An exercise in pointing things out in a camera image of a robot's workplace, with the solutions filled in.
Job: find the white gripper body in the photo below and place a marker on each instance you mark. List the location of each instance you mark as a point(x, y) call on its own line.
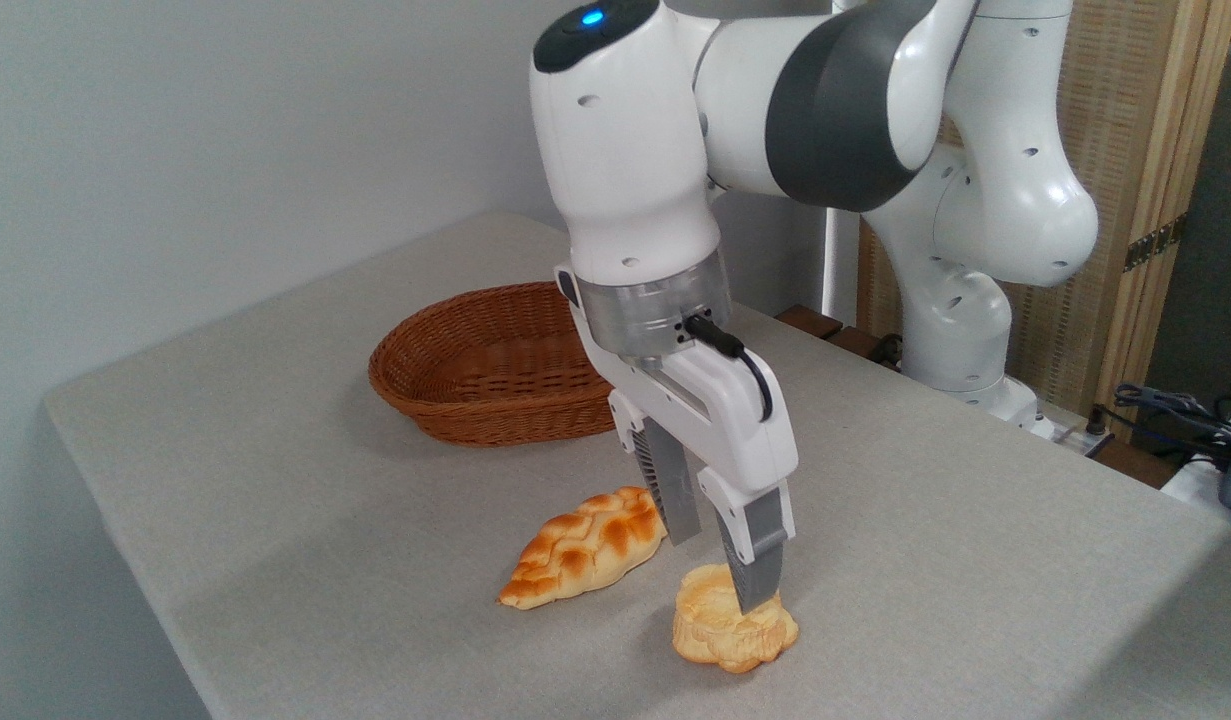
point(720, 410)

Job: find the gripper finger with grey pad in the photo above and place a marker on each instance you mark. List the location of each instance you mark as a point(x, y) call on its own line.
point(760, 560)
point(675, 490)

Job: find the round pale bread bun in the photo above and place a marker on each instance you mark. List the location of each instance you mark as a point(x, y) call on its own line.
point(715, 635)

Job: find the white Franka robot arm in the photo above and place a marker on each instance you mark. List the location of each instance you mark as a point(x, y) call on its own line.
point(625, 150)

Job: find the braided golden bread loaf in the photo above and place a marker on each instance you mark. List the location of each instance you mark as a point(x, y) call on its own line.
point(575, 555)

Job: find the brown oval wicker basket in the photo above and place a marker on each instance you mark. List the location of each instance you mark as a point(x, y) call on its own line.
point(485, 380)

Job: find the brown wooden base planks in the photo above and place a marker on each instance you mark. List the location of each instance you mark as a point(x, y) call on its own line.
point(825, 328)

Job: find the white vertical pole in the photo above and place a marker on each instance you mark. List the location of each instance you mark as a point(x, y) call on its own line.
point(841, 270)

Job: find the metal screen hinge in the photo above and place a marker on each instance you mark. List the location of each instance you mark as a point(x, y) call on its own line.
point(1155, 242)

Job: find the wooden rattan folding screen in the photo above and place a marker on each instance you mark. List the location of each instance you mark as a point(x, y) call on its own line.
point(1145, 120)

